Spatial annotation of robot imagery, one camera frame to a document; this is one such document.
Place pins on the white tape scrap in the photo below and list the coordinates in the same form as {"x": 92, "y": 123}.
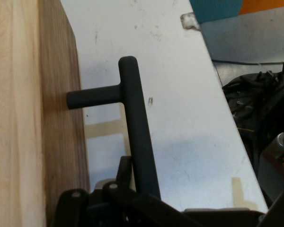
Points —
{"x": 189, "y": 21}

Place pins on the teal foam mat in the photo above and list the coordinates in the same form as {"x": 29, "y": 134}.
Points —
{"x": 215, "y": 9}

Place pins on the black bag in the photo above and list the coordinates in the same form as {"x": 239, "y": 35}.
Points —
{"x": 251, "y": 99}

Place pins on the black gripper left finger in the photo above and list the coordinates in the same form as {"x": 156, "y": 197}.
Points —
{"x": 97, "y": 208}

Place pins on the orange floor mat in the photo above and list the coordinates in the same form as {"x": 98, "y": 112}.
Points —
{"x": 267, "y": 6}

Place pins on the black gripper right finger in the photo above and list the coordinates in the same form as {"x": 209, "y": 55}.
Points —
{"x": 203, "y": 220}

